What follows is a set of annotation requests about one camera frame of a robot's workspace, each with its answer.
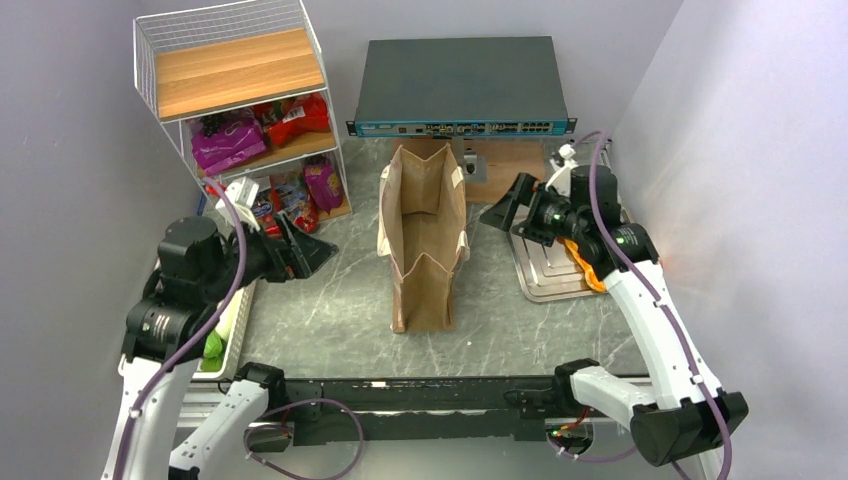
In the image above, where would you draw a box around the metal stand bracket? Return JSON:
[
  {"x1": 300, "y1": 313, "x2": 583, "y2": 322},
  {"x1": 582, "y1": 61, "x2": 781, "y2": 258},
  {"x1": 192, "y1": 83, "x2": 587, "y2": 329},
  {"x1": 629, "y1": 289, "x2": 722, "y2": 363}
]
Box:
[{"x1": 462, "y1": 148, "x2": 488, "y2": 184}]

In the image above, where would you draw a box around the white perforated basket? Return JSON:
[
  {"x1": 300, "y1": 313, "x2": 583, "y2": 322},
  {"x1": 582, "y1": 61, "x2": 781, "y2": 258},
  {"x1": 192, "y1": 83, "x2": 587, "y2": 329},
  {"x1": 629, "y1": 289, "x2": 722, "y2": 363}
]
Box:
[{"x1": 193, "y1": 283, "x2": 256, "y2": 382}]

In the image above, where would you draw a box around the white daikon vegetable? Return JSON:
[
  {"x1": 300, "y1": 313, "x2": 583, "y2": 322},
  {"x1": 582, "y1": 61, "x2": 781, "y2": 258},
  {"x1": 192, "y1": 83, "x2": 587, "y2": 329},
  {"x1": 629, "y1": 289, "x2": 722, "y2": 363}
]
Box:
[{"x1": 214, "y1": 301, "x2": 240, "y2": 342}]

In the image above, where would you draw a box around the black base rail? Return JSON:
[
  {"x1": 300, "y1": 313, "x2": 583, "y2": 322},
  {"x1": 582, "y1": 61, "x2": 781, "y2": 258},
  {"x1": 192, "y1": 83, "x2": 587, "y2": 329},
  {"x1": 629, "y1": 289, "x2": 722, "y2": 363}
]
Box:
[{"x1": 247, "y1": 375, "x2": 602, "y2": 453}]

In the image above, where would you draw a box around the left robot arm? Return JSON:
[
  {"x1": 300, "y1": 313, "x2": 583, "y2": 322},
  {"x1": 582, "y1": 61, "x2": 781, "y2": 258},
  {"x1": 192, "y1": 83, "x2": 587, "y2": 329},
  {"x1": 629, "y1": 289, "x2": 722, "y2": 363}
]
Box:
[{"x1": 102, "y1": 216, "x2": 338, "y2": 479}]

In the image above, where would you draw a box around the purple snack bag lower shelf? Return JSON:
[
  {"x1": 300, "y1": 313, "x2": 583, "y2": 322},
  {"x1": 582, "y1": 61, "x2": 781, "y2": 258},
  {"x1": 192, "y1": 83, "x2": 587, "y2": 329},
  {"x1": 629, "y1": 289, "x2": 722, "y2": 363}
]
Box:
[{"x1": 303, "y1": 156, "x2": 344, "y2": 212}]

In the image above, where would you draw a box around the red snack bag upper shelf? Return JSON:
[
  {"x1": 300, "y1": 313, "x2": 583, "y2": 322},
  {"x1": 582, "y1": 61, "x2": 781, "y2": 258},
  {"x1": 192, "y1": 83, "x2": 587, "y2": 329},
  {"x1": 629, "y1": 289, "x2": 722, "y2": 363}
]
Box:
[{"x1": 250, "y1": 93, "x2": 331, "y2": 147}]

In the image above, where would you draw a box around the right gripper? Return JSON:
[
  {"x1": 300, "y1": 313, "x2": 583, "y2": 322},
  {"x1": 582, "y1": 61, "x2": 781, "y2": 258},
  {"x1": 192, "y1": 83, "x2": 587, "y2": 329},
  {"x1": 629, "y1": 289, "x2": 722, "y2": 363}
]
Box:
[{"x1": 480, "y1": 171, "x2": 587, "y2": 247}]

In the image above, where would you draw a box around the brown burlap grocery bag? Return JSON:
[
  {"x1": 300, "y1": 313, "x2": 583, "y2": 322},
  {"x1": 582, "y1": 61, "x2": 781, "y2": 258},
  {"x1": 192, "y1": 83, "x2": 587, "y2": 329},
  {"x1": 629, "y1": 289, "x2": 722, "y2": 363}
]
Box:
[{"x1": 377, "y1": 143, "x2": 470, "y2": 333}]

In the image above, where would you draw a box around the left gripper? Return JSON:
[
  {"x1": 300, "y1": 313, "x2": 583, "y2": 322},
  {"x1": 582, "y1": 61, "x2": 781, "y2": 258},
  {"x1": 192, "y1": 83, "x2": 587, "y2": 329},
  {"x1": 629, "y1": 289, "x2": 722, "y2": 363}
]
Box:
[{"x1": 202, "y1": 208, "x2": 338, "y2": 300}]

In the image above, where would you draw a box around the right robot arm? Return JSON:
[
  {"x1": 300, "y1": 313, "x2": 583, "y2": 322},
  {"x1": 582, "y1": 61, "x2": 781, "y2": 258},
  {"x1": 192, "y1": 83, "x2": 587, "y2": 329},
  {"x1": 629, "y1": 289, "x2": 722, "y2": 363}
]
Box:
[{"x1": 480, "y1": 165, "x2": 749, "y2": 466}]

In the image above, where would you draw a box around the wooden board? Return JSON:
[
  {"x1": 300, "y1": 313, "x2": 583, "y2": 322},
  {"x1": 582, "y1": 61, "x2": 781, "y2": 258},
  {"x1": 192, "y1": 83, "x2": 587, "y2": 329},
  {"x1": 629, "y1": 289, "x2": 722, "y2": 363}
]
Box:
[{"x1": 391, "y1": 138, "x2": 547, "y2": 204}]

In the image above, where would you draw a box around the purple snack bag shelf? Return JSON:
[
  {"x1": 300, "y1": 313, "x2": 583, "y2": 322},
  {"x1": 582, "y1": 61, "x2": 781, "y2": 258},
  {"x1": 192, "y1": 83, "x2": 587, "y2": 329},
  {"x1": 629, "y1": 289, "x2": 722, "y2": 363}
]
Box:
[
  {"x1": 191, "y1": 112, "x2": 268, "y2": 176},
  {"x1": 303, "y1": 156, "x2": 344, "y2": 212}
]

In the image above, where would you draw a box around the dark network switch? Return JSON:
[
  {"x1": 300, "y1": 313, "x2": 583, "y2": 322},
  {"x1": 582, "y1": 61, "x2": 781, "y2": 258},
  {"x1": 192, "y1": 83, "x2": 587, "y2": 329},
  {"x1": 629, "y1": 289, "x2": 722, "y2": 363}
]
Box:
[{"x1": 346, "y1": 36, "x2": 577, "y2": 138}]

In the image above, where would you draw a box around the white wire shelf rack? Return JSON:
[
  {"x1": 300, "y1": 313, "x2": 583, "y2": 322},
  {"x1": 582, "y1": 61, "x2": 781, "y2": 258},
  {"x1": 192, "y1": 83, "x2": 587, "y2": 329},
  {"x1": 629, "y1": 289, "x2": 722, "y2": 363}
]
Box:
[{"x1": 133, "y1": 1, "x2": 347, "y2": 185}]

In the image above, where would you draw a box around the green lettuce toy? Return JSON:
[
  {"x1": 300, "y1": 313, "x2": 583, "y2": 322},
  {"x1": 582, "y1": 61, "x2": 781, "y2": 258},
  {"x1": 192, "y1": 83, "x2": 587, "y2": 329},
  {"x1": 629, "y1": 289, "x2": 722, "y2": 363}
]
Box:
[{"x1": 199, "y1": 330, "x2": 226, "y2": 373}]

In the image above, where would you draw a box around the purple snack bag upper shelf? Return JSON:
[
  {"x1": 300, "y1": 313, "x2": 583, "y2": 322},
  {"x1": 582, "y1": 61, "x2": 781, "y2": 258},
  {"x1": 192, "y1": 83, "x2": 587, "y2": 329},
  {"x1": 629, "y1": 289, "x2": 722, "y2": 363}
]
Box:
[{"x1": 191, "y1": 112, "x2": 268, "y2": 176}]

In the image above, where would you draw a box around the metal tray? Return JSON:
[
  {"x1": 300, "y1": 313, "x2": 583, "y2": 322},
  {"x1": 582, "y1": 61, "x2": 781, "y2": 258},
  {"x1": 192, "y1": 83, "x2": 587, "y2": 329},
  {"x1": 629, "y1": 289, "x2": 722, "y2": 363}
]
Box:
[{"x1": 507, "y1": 233, "x2": 603, "y2": 303}]

